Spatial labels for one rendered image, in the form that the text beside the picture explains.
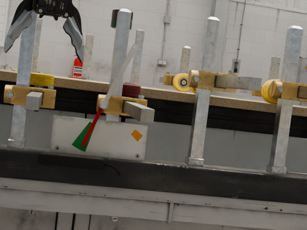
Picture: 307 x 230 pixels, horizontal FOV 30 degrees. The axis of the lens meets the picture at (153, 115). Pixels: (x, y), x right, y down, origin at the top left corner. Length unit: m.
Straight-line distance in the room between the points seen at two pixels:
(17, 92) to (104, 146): 0.27
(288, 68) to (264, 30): 7.96
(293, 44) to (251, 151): 0.41
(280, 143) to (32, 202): 0.73
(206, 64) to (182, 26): 7.52
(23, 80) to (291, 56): 0.76
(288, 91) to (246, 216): 0.39
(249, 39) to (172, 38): 1.32
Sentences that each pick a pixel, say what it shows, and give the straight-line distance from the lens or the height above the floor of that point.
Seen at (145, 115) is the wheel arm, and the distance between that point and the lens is 1.26.
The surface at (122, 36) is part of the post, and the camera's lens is 1.58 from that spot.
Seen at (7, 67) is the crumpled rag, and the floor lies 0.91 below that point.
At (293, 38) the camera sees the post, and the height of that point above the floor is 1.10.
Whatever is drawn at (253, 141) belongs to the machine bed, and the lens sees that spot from 1.91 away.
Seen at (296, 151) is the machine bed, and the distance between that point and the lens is 1.97.
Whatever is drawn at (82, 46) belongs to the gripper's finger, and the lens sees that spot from 1.15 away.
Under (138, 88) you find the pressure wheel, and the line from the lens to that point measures 1.64.
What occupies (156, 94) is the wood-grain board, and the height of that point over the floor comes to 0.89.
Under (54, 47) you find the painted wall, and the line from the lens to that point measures 8.72.
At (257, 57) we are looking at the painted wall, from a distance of 9.60.
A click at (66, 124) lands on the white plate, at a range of 1.57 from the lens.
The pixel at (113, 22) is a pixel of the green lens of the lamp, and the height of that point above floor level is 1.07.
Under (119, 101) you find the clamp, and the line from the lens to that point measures 1.57.
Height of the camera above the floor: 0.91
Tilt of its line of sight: 3 degrees down
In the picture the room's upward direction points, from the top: 7 degrees clockwise
